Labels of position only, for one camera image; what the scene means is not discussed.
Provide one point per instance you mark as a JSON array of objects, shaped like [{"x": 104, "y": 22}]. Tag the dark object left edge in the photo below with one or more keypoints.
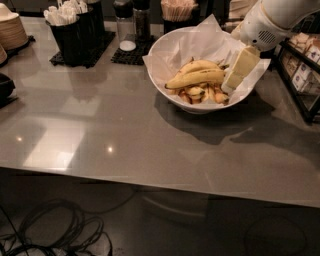
[{"x": 6, "y": 86}]

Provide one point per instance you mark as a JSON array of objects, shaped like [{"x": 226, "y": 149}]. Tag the pepper shaker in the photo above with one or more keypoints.
[{"x": 141, "y": 10}]

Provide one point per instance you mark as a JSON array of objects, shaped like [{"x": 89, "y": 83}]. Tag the black cutlery holder front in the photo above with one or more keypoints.
[{"x": 68, "y": 40}]

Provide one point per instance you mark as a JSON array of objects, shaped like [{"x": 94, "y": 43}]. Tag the white paper liner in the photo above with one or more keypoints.
[{"x": 205, "y": 41}]

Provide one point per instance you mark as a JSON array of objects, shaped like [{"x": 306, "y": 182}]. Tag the black cutlery holder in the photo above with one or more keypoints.
[
  {"x": 68, "y": 40},
  {"x": 91, "y": 24}
]

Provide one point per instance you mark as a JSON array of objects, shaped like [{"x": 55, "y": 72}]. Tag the wrapped white cutlery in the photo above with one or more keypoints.
[{"x": 67, "y": 12}]

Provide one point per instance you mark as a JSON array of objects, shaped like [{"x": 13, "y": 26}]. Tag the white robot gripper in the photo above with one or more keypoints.
[{"x": 258, "y": 30}]

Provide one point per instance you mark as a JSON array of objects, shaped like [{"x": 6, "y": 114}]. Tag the salt shaker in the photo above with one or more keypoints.
[{"x": 125, "y": 27}]

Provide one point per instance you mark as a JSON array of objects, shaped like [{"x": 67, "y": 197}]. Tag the black mat centre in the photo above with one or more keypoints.
[{"x": 134, "y": 57}]

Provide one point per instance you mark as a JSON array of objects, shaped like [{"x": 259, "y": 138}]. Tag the yellow banana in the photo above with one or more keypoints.
[
  {"x": 209, "y": 75},
  {"x": 198, "y": 65}
]

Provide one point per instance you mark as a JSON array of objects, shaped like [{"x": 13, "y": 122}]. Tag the stack of brown bowls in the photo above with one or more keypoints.
[{"x": 12, "y": 32}]

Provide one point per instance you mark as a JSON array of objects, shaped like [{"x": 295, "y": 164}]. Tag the black mat left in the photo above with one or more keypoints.
[{"x": 90, "y": 56}]

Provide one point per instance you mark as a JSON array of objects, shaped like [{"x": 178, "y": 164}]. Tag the wooden stirrers holder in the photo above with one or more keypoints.
[{"x": 178, "y": 13}]

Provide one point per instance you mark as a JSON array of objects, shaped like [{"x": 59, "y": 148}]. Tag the black cutlery holder rear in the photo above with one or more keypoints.
[{"x": 91, "y": 24}]

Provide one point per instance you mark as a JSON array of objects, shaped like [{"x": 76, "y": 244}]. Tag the brown paper bag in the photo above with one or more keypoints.
[{"x": 239, "y": 8}]

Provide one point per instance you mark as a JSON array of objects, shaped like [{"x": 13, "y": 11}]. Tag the white bowl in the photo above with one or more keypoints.
[{"x": 201, "y": 72}]

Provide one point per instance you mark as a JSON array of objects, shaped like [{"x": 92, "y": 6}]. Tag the black mat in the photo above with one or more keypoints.
[
  {"x": 134, "y": 57},
  {"x": 90, "y": 56}
]

